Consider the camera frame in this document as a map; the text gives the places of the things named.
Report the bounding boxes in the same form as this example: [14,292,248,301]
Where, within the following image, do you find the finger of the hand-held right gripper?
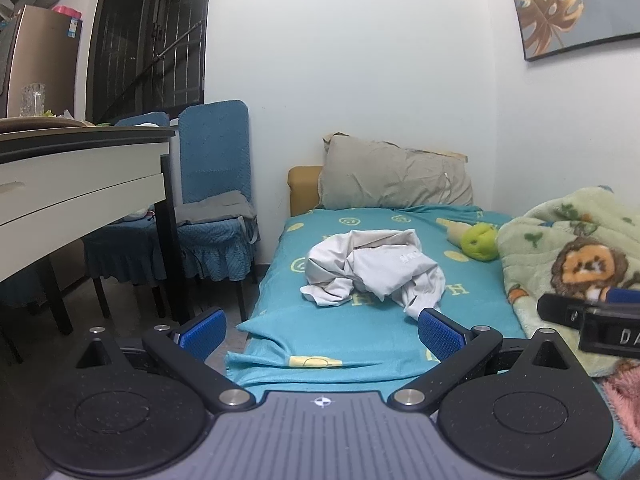
[600,286,640,306]
[536,292,588,332]

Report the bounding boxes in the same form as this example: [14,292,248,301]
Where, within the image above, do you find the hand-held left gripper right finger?
[387,308,573,415]

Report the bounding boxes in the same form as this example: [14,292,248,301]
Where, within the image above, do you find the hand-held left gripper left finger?
[75,308,257,415]

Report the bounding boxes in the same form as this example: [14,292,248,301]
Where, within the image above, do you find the white T-shirt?
[300,229,447,322]

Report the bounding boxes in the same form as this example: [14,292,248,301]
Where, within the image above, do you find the pink fluffy cloth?
[601,360,640,447]

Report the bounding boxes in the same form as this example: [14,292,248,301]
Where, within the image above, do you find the lion printed fleece blanket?
[496,186,640,378]

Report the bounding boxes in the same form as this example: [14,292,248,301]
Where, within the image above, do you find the green plush toy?
[445,219,501,262]

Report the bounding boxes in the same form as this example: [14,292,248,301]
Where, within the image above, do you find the blue covered chair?
[170,100,260,323]
[82,111,173,318]

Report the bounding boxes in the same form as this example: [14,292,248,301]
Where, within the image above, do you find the grey folded cloth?
[176,191,258,243]

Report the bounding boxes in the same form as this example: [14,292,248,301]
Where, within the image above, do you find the grey pillow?
[318,132,474,210]

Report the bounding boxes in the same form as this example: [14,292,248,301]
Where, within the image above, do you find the yellow headboard cushion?
[287,165,325,217]

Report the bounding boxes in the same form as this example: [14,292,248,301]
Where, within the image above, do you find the white table with black legs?
[0,116,191,351]

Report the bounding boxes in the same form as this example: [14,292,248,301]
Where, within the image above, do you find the dark metal grille door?
[86,0,213,126]

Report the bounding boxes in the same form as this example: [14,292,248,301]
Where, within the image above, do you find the gold refrigerator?
[0,5,83,121]

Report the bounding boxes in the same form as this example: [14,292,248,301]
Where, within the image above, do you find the gold leaf wall painting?
[502,0,640,62]

